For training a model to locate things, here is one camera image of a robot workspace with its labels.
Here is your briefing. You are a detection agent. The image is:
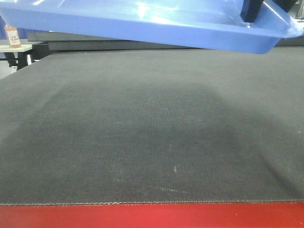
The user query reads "black fabric table mat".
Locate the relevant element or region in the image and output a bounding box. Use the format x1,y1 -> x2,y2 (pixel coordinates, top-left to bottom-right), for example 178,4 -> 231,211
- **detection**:
0,47 -> 304,205

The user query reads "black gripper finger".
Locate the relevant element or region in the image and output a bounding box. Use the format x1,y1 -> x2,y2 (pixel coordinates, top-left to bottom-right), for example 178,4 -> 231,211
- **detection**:
240,0 -> 263,23

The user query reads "blue plastic tray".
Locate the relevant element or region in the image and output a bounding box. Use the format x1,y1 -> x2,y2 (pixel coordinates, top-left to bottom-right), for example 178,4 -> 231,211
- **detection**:
0,0 -> 304,54

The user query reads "small side table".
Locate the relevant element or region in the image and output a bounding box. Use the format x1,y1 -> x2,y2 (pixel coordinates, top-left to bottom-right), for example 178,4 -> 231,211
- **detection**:
0,44 -> 33,71

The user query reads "orange drink bottle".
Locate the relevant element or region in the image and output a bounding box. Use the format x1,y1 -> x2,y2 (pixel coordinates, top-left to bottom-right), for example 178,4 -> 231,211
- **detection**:
5,24 -> 21,48

